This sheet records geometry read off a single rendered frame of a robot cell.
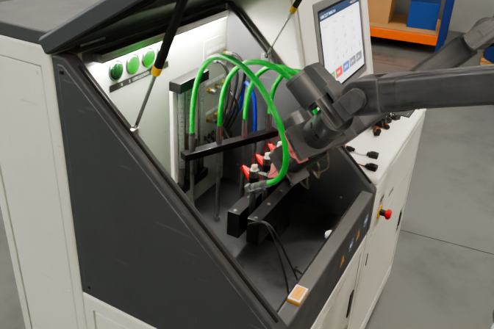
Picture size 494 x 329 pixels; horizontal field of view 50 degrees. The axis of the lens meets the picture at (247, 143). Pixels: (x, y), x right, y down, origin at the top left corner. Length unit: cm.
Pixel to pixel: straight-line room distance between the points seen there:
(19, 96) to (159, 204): 42
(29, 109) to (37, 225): 34
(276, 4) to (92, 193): 78
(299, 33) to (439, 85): 88
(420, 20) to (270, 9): 510
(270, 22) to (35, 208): 85
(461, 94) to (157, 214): 66
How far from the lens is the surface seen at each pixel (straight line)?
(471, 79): 82
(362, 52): 216
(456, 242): 324
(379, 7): 667
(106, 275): 140
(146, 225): 120
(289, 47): 164
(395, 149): 189
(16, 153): 143
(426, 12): 665
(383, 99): 84
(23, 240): 160
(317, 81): 90
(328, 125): 89
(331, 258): 138
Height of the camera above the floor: 181
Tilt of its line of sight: 28 degrees down
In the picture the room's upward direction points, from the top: 3 degrees clockwise
